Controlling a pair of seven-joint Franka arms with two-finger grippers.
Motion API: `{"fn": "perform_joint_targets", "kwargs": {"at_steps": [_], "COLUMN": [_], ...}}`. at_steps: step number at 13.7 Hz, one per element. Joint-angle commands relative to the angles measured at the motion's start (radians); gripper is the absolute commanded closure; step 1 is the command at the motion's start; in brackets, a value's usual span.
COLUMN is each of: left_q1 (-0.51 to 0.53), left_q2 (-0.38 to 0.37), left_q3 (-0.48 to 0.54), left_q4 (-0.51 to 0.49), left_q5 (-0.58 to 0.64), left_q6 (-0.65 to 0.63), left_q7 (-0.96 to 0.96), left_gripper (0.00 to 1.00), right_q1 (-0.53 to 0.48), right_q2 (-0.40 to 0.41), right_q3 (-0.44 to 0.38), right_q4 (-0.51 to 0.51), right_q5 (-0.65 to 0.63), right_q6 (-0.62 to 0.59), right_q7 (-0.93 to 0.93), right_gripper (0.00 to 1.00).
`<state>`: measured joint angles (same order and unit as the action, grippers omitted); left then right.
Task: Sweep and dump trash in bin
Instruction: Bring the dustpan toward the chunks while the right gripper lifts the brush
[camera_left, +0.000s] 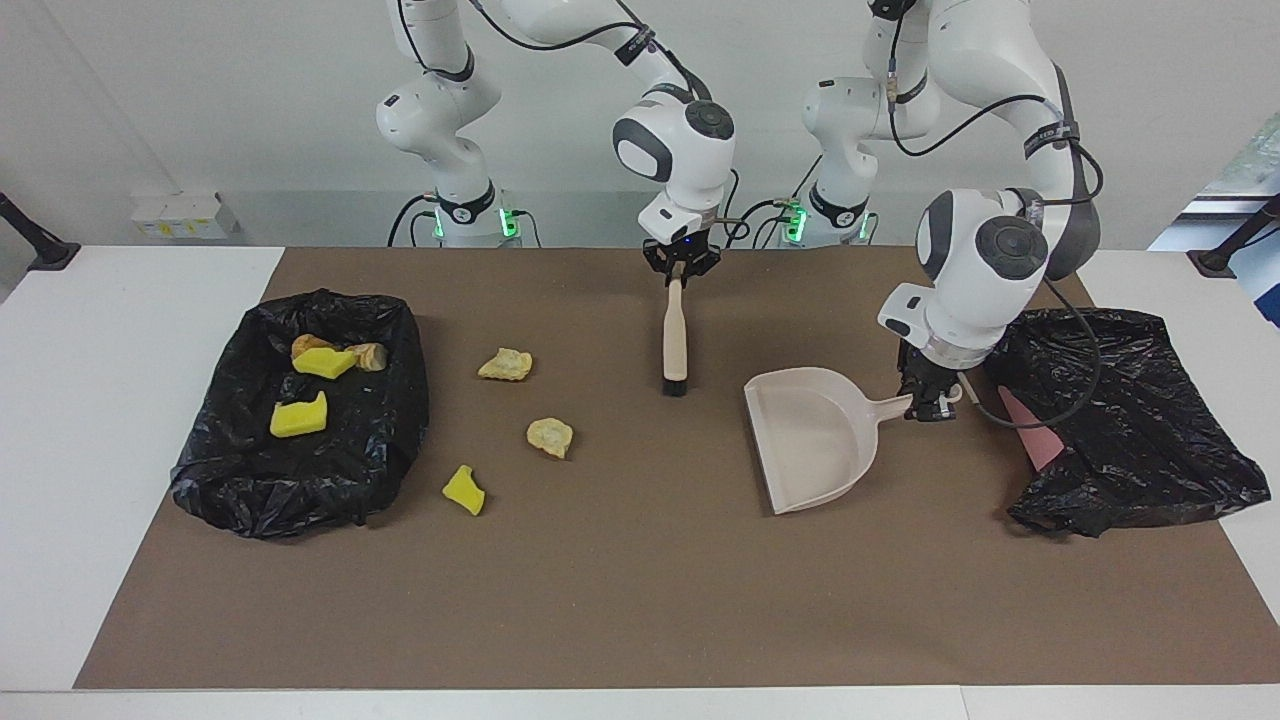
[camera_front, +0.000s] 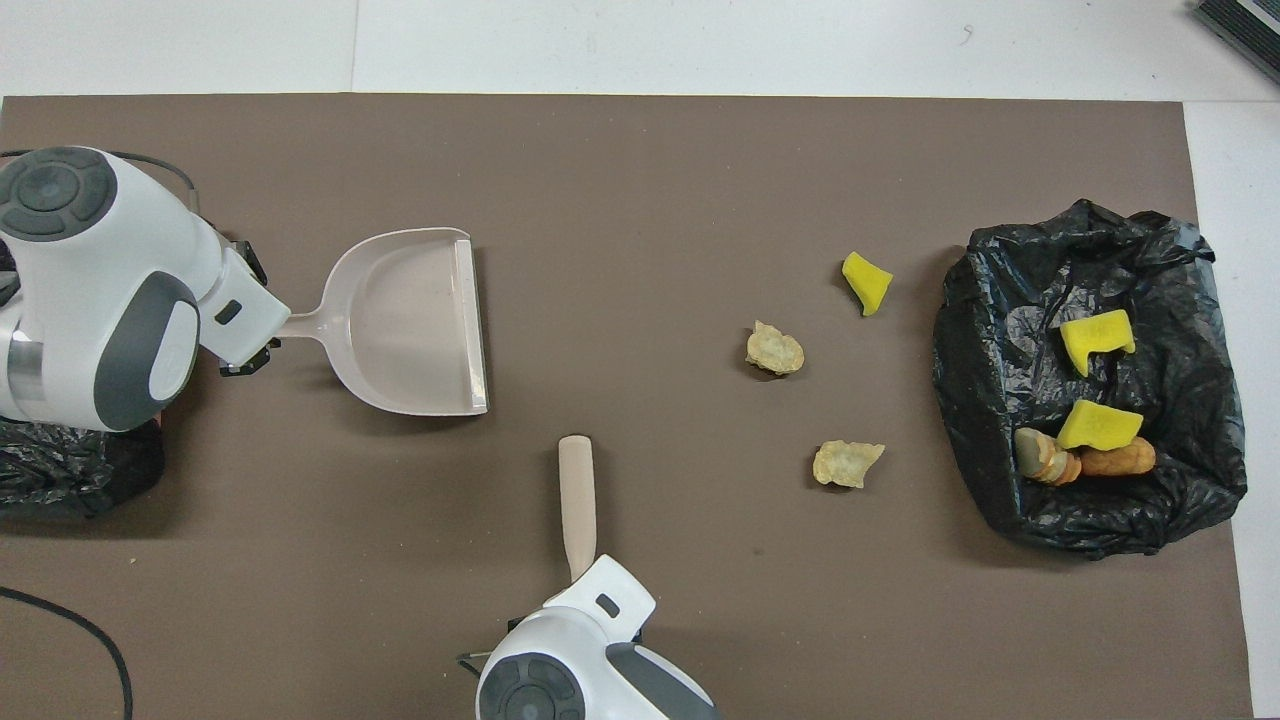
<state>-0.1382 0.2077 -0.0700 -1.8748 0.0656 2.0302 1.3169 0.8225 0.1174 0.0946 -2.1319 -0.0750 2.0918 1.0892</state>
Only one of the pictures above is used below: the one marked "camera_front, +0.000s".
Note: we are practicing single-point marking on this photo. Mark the tan bread slice chunk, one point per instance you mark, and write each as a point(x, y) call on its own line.
point(775, 350)
point(847, 465)

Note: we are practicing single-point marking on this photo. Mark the crumpled black trash bag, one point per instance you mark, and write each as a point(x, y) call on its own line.
point(70, 470)

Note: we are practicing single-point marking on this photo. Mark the brown bread roll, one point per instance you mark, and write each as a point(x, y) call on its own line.
point(1120, 458)

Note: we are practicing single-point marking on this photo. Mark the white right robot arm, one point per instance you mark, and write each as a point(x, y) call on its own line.
point(590, 640)

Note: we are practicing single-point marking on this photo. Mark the dark ribbed device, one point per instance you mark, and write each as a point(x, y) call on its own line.
point(1245, 30)

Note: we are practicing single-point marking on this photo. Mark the beige hand brush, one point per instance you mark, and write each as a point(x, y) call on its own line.
point(578, 500)

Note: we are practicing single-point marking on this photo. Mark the brown table mat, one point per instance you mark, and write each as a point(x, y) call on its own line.
point(640, 160)

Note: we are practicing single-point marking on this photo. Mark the pale bread chunk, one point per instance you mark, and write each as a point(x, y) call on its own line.
point(1035, 455)

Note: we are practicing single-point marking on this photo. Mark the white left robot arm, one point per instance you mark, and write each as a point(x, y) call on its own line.
point(90, 280)

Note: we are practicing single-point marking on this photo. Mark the yellow sponge piece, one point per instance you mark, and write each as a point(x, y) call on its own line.
point(1095, 425)
point(868, 282)
point(1090, 335)

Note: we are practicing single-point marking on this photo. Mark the black bag lined bin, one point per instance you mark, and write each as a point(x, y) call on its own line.
point(1000, 330)

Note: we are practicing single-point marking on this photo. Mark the beige plastic dustpan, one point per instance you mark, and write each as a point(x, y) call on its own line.
point(410, 330)

